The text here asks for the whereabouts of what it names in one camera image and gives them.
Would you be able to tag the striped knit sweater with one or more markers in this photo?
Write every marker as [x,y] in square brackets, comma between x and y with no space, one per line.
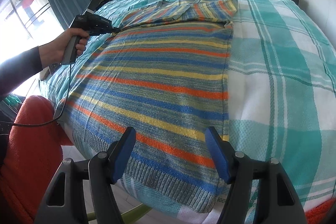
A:
[165,74]

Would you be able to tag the teal plaid bedspread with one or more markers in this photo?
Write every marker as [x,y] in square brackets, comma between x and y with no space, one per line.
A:
[281,99]

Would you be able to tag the red fleece trousers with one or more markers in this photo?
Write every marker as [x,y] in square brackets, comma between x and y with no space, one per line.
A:
[33,155]

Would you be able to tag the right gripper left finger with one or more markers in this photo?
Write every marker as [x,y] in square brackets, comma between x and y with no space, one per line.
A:
[63,201]

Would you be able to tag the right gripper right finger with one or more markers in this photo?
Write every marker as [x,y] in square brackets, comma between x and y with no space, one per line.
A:
[277,200]

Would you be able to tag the person's left hand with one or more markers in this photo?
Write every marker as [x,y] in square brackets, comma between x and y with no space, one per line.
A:
[53,51]

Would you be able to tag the dark sleeved left forearm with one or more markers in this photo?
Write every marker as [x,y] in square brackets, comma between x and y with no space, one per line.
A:
[18,69]

